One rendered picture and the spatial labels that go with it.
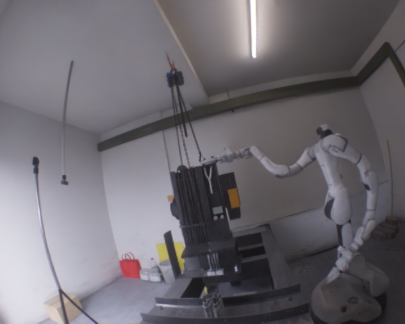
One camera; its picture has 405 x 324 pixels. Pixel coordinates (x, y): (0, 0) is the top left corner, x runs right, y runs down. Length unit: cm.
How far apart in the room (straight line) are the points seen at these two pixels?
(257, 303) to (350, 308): 69
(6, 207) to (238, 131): 345
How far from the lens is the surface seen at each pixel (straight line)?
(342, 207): 127
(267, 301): 116
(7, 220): 268
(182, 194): 168
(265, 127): 291
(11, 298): 279
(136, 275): 358
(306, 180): 294
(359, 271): 152
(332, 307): 152
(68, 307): 274
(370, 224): 121
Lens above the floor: 138
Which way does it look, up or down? 9 degrees up
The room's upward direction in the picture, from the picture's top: 12 degrees counter-clockwise
